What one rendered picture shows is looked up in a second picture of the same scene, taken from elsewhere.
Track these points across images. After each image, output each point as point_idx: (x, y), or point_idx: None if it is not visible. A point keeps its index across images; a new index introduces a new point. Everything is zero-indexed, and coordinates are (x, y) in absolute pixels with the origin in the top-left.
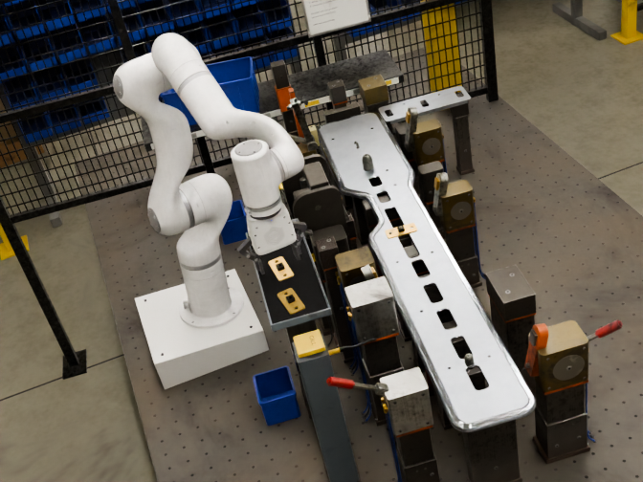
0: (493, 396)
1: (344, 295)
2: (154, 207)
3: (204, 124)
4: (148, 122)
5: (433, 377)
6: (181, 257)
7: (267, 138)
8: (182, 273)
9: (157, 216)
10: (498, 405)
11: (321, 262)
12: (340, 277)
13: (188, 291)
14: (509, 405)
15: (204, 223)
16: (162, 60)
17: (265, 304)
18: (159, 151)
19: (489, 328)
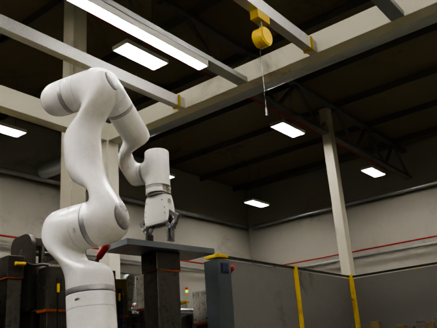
0: (186, 313)
1: (124, 308)
2: (120, 201)
3: (147, 129)
4: (99, 124)
5: (185, 308)
6: (112, 276)
7: (131, 159)
8: (108, 304)
9: (126, 209)
10: (191, 313)
11: (114, 282)
12: (121, 291)
13: (114, 327)
14: (189, 314)
15: (82, 254)
16: (119, 81)
17: (198, 246)
18: (101, 153)
19: (136, 315)
